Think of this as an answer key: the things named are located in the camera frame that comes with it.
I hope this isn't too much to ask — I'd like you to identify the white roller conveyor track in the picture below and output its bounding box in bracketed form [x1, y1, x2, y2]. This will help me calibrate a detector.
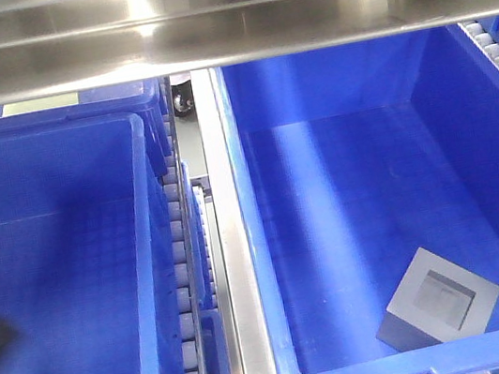
[159, 77, 207, 374]

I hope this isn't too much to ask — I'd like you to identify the blue bin left front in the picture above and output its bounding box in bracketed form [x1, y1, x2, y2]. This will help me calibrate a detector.
[0, 113, 184, 374]

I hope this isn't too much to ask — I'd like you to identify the blue bin left rear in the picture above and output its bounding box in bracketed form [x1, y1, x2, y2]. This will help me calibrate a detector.
[0, 78, 171, 176]

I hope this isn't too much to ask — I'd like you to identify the blue target bin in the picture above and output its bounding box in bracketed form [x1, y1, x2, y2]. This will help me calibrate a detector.
[222, 16, 499, 374]

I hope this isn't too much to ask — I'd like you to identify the gray square base block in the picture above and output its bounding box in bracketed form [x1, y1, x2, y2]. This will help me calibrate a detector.
[376, 247, 499, 352]

